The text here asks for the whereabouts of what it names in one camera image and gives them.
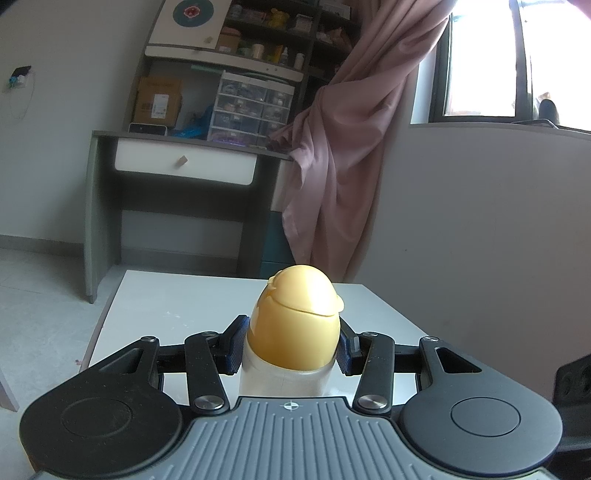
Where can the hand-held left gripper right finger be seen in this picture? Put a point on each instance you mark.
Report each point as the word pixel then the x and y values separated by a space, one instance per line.
pixel 345 355

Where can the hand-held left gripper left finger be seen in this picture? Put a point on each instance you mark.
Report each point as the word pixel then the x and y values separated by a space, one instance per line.
pixel 236 346

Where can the clear bottle with yellow cap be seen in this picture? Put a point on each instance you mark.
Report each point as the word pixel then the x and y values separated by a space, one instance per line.
pixel 295 314

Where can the teal cabinet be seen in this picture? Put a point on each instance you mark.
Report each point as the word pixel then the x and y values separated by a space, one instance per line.
pixel 277 244

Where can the white desk drawer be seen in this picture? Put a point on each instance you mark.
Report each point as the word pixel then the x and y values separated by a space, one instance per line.
pixel 207 161

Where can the grey desk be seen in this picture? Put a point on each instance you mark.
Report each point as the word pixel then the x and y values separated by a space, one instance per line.
pixel 104 207

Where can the drawer knob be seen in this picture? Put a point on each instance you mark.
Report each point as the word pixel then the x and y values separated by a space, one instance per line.
pixel 181 160

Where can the pink curtain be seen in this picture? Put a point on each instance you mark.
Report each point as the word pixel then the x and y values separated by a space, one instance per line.
pixel 351 161

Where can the blue items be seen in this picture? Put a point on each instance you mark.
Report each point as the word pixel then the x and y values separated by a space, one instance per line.
pixel 194 127

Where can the small black device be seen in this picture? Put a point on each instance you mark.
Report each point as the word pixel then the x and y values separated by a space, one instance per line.
pixel 147 129

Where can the clear plastic drawer organiser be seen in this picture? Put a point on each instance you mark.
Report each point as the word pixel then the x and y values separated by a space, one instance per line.
pixel 249 110

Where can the cardboard box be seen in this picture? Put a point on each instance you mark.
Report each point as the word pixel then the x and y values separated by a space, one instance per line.
pixel 157 101

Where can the dark shelf unit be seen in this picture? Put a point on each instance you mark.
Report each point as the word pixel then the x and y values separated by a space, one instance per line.
pixel 258 62

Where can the small white bottle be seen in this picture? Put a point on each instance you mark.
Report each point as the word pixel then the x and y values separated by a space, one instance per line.
pixel 299 61

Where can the small yellow bottle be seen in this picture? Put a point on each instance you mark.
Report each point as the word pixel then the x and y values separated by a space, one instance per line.
pixel 278 54

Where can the white cup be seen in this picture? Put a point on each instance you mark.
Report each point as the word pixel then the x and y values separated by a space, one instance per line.
pixel 257 50

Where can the pink box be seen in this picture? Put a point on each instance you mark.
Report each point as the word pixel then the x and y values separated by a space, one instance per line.
pixel 228 41

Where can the white door with teal circle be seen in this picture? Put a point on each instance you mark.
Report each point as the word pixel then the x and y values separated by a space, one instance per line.
pixel 194 32

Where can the window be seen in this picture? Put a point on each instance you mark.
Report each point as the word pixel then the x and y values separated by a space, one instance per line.
pixel 480 55

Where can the yellow toy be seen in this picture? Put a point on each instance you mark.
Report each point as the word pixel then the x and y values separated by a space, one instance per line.
pixel 279 17

